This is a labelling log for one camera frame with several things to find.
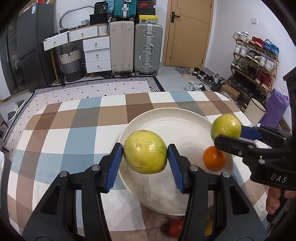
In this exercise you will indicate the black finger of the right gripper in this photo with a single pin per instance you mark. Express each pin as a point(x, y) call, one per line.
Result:
point(236, 147)

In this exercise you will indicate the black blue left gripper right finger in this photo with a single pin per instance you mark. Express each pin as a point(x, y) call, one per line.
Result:
point(217, 207)

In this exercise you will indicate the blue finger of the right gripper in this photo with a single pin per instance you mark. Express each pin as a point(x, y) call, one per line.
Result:
point(250, 133)

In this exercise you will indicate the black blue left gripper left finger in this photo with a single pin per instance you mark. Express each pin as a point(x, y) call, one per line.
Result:
point(54, 218)

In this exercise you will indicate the green yellow guava fruit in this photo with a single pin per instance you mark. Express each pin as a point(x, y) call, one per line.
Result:
point(227, 125)

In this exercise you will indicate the orange tangerine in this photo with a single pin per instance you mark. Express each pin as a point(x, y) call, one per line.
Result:
point(214, 159)

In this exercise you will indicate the red tomato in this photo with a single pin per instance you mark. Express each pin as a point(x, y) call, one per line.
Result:
point(176, 227)

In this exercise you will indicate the person's right hand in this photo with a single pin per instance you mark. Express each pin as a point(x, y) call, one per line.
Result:
point(273, 198)

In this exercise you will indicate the white trash bin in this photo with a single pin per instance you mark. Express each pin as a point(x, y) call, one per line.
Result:
point(255, 111)

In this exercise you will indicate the purple bag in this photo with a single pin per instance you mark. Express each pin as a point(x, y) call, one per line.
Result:
point(276, 106)

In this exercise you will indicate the cardboard box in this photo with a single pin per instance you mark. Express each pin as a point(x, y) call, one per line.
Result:
point(231, 92)

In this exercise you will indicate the wooden shoe rack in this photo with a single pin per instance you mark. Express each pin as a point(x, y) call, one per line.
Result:
point(254, 70)

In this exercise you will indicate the cream round plate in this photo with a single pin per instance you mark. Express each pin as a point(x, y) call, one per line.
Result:
point(190, 132)

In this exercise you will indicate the checkered tablecloth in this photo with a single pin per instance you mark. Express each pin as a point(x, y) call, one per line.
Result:
point(73, 134)

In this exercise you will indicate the wooden door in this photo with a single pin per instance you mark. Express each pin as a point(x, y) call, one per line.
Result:
point(187, 35)

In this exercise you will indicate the silver grey suitcase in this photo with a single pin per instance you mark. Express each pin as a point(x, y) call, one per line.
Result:
point(147, 48)

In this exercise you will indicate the yellow black box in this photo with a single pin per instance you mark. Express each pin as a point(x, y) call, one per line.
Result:
point(152, 19)

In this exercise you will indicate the black refrigerator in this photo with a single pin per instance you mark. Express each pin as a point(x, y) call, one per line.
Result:
point(24, 61)

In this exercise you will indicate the woven laundry basket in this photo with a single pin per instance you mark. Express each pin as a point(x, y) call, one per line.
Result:
point(72, 65)

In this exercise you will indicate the beige suitcase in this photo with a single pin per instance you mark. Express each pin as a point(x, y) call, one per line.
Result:
point(122, 47)

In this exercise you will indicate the white drawer desk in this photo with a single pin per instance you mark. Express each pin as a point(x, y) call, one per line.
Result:
point(96, 45)

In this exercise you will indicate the teal suitcase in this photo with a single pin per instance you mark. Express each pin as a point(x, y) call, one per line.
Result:
point(125, 9)

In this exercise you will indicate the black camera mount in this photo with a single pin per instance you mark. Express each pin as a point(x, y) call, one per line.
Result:
point(290, 79)

